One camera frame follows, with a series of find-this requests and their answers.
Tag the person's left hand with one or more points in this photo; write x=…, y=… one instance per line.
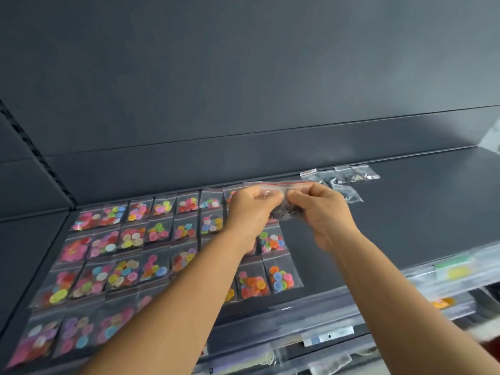
x=250, y=214

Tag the person's right hand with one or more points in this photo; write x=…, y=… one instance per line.
x=328, y=218

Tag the clear bag with dark buttons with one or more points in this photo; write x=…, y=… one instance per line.
x=285, y=214

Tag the grid of arranged button bags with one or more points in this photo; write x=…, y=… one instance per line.
x=129, y=238

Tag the person's right forearm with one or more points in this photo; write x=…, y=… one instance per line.
x=410, y=316

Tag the person's left forearm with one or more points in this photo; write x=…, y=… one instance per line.
x=168, y=320

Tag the white blue flat packet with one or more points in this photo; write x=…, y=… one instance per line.
x=332, y=335

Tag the orange brown packet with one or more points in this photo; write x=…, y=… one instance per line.
x=443, y=303

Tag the clear packet with purple item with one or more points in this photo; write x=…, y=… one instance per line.
x=250, y=359

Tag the white illustrated side panel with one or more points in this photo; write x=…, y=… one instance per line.
x=493, y=138

